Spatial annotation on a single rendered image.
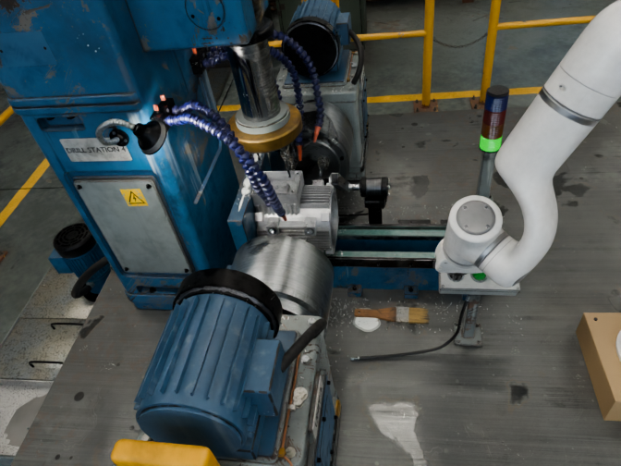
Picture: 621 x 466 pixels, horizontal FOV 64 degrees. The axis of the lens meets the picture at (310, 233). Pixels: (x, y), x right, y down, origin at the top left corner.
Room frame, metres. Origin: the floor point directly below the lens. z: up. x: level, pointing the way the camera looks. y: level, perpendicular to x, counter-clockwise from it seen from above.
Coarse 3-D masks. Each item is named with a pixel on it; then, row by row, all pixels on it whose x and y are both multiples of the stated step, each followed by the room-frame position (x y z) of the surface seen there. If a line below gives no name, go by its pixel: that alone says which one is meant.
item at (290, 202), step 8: (272, 176) 1.10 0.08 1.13; (280, 176) 1.10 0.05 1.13; (296, 176) 1.07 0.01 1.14; (272, 184) 1.06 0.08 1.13; (280, 184) 1.06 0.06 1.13; (288, 184) 1.06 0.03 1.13; (296, 184) 1.07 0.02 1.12; (280, 192) 1.04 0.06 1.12; (296, 192) 0.99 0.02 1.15; (256, 200) 1.02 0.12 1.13; (280, 200) 1.00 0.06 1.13; (288, 200) 0.99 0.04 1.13; (296, 200) 0.99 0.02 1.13; (256, 208) 1.02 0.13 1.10; (264, 208) 1.01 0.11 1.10; (272, 208) 1.00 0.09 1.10; (288, 208) 0.99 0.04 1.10; (296, 208) 0.99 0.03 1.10
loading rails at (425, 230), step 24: (336, 240) 1.05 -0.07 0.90; (360, 240) 1.03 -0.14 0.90; (384, 240) 1.01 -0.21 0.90; (408, 240) 0.99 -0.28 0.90; (432, 240) 0.97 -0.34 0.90; (336, 264) 0.94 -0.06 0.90; (360, 264) 0.93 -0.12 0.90; (384, 264) 0.91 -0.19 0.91; (408, 264) 0.89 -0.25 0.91; (432, 264) 0.88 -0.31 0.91; (360, 288) 0.91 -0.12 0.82; (384, 288) 0.91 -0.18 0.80; (408, 288) 0.87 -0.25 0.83; (432, 288) 0.88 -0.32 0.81
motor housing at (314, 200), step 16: (304, 192) 1.03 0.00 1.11; (320, 192) 1.02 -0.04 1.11; (304, 208) 1.00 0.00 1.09; (320, 208) 0.99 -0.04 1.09; (336, 208) 1.08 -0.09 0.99; (288, 224) 0.97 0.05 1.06; (320, 224) 0.96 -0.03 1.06; (336, 224) 1.06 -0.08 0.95; (304, 240) 0.95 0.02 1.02; (320, 240) 0.94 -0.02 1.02
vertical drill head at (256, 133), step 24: (240, 48) 1.01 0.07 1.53; (264, 48) 1.02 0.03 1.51; (240, 72) 1.01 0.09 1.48; (264, 72) 1.01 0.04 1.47; (240, 96) 1.03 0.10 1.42; (264, 96) 1.01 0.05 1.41; (240, 120) 1.03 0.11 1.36; (264, 120) 1.01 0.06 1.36; (288, 120) 1.03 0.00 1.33; (264, 144) 0.96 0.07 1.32; (288, 144) 0.99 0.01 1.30; (288, 168) 1.00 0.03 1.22
